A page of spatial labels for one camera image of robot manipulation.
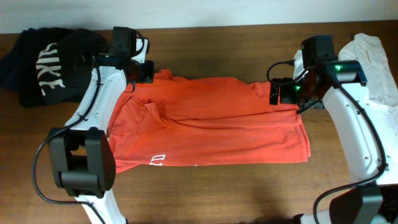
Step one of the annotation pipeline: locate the orange polo shirt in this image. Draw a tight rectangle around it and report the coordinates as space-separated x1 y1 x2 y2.
108 69 311 172

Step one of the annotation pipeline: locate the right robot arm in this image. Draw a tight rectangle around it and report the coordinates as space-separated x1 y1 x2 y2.
269 35 397 223

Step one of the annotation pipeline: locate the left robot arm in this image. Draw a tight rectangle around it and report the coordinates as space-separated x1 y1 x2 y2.
43 27 154 223

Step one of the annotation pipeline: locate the black folded shirt white lettering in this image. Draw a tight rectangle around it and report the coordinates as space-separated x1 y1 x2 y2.
18 28 109 108

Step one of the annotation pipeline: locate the dark navy folded garment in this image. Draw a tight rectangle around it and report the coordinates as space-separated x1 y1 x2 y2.
1 31 25 92

